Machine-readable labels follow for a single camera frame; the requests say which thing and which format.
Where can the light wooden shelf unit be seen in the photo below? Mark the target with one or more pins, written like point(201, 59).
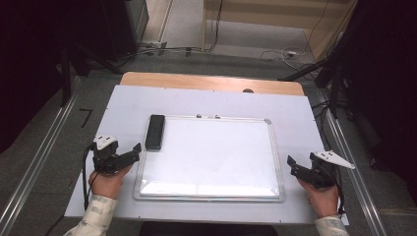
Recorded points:
point(262, 13)

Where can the person's right hand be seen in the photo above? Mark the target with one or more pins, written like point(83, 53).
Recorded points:
point(323, 200)

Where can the small dark round knob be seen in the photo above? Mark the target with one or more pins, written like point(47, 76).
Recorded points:
point(248, 90)

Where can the black metal stand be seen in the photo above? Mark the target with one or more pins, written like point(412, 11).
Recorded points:
point(66, 78)
point(334, 88)

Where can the black cabinet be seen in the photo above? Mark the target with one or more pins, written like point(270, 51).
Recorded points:
point(121, 26)

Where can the aluminium floor rail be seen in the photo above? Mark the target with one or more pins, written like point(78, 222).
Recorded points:
point(360, 190)
point(42, 154)

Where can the person's dark lap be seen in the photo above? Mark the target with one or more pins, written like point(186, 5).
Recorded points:
point(209, 230)

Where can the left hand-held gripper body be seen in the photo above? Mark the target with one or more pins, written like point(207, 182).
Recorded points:
point(106, 157)

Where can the large white board sheet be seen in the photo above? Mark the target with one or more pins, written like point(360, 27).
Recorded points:
point(124, 105)

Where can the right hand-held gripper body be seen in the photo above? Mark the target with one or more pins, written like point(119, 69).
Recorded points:
point(326, 168)

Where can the silver framed whiteboard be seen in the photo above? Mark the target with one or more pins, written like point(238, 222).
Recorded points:
point(213, 157)

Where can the person's left hand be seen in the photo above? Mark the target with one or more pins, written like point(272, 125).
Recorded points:
point(108, 185)

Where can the dark curtain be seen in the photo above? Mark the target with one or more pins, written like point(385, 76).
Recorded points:
point(29, 65)
point(387, 82)

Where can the black whiteboard eraser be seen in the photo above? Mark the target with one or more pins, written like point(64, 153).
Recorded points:
point(155, 131)

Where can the grey power strip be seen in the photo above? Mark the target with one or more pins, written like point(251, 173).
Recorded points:
point(152, 44)

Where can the wooden table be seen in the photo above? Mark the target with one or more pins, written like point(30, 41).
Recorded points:
point(196, 81)

